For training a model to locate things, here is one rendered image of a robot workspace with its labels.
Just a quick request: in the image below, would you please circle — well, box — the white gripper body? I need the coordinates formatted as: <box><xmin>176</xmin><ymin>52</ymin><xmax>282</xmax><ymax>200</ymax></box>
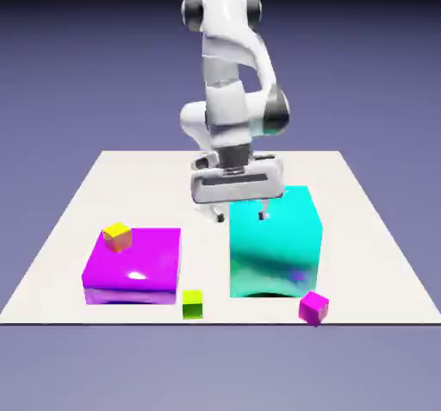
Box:
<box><xmin>190</xmin><ymin>159</ymin><xmax>286</xmax><ymax>206</ymax></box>

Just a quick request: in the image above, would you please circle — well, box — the small green cube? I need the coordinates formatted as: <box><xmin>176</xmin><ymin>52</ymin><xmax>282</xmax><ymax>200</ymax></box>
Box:
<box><xmin>181</xmin><ymin>289</ymin><xmax>204</xmax><ymax>321</ymax></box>

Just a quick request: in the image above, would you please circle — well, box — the small yellow cube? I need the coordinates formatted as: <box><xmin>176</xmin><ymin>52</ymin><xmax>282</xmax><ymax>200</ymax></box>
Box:
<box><xmin>102</xmin><ymin>221</ymin><xmax>134</xmax><ymax>254</ymax></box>

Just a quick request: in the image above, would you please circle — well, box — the small magenta cube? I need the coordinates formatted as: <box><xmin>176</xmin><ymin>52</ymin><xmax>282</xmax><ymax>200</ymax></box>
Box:
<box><xmin>297</xmin><ymin>290</ymin><xmax>331</xmax><ymax>327</ymax></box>

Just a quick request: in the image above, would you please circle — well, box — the large cyan box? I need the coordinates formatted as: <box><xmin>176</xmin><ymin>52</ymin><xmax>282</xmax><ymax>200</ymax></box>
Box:
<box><xmin>228</xmin><ymin>184</ymin><xmax>324</xmax><ymax>299</ymax></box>

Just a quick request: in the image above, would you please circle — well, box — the large magenta box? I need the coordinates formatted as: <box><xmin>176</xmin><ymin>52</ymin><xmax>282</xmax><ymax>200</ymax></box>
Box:
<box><xmin>81</xmin><ymin>227</ymin><xmax>183</xmax><ymax>306</ymax></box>

